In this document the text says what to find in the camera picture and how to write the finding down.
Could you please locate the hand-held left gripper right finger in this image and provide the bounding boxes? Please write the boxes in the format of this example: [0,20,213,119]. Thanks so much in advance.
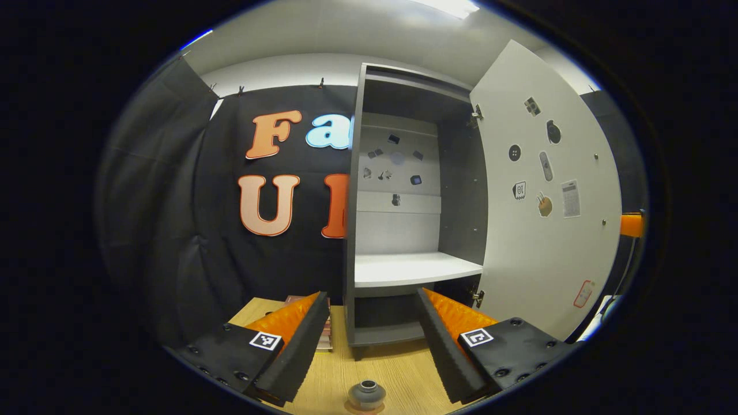
[416,287,577,404]

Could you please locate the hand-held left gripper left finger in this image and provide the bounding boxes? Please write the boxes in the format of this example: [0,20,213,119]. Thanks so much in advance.
[173,291,332,407]

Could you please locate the silver bottle with pink label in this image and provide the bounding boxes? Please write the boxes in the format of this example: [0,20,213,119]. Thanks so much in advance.
[347,379,387,412]

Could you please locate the white cabinet door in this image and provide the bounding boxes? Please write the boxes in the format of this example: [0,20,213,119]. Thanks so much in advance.
[470,39,623,342]

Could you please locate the grey cabinet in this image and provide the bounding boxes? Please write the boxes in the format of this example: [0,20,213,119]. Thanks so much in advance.
[343,62,490,361]

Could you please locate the white cabinet shelf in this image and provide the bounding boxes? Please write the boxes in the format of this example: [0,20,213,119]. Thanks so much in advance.
[353,251,484,289]

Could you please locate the brown cover book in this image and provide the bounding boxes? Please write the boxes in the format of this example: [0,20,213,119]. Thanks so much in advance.
[285,295,334,338]

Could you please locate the ceiling light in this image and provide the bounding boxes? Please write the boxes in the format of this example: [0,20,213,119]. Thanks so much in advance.
[412,0,480,19]
[180,29,214,51]

